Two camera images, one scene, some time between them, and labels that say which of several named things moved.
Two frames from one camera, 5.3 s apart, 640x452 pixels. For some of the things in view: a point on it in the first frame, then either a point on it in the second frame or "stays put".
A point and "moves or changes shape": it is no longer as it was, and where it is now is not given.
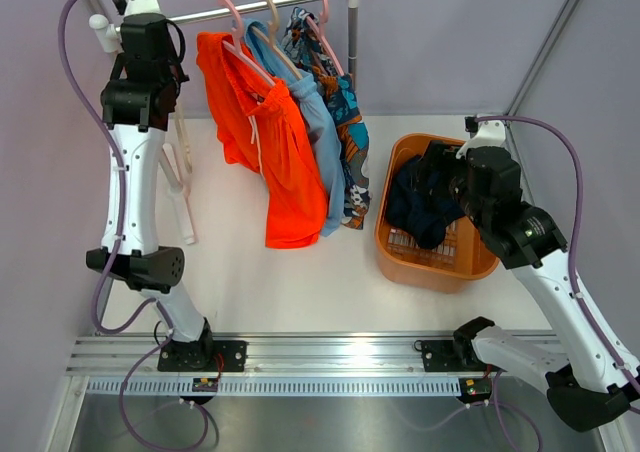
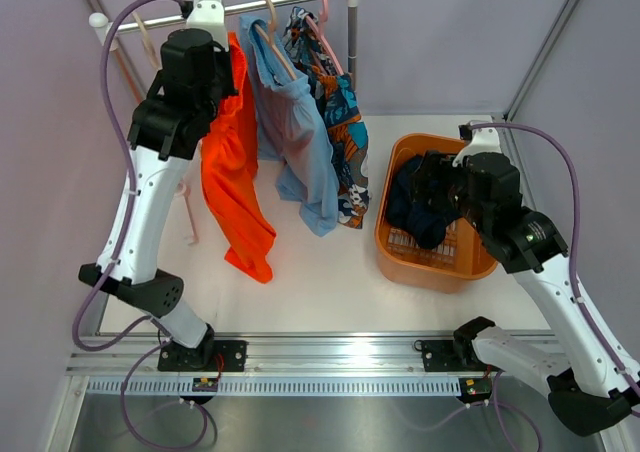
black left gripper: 180,77 -> 223,58
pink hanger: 237,47 moves or changes shape
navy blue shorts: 424,200 stays put
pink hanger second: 319,30 stays put
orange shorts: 260,129 -> 229,171
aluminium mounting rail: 267,357 stays put
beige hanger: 270,41 stays put
